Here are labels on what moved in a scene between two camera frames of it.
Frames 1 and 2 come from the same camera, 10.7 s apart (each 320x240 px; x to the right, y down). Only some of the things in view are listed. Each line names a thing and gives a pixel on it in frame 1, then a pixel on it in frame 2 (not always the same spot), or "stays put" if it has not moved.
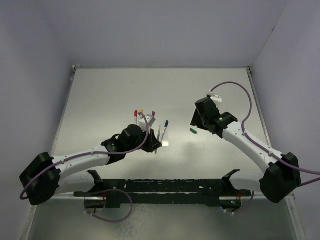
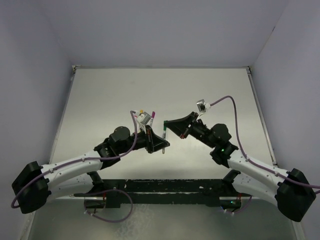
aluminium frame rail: (299, 232) stays put
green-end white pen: (158, 138) → (164, 138)
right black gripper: (196, 120) → (180, 126)
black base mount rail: (110, 193) stays put
